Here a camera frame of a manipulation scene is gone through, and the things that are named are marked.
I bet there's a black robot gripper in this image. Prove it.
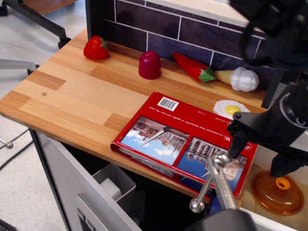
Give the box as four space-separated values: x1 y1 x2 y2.
227 79 308 177

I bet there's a red hardcover book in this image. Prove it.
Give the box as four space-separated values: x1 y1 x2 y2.
110 91 259 201

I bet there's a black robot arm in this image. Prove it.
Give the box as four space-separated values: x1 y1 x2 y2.
227 0 308 177

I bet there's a grey open cabinet door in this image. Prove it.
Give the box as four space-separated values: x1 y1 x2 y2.
30 130 140 231

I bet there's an orange transparent pot lid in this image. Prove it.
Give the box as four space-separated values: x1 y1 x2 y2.
252 171 305 216

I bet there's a toy fried egg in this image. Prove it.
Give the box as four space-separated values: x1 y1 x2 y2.
213 100 250 120

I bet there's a white toy garlic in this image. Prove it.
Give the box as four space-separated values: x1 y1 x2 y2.
231 67 259 92

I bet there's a beige toy cone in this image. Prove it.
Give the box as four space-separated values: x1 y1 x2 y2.
214 70 234 85

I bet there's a red toy chili pepper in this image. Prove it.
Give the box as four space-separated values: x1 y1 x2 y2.
173 52 216 83

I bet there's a dark red toy dome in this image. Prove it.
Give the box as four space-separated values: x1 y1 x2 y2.
139 51 162 80

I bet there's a grey plastic bin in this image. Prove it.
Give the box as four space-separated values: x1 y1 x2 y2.
93 164 136 213

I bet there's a red toy strawberry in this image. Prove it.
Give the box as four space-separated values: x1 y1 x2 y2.
83 36 109 59

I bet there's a black chair base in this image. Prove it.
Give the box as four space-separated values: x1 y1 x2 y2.
0 0 75 49

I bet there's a metal clamp screw handle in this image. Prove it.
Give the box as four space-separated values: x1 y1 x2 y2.
189 151 239 213

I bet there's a black vertical post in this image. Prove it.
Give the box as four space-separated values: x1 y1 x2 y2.
261 66 287 109

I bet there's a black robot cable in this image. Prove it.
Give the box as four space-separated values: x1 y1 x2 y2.
240 21 275 67

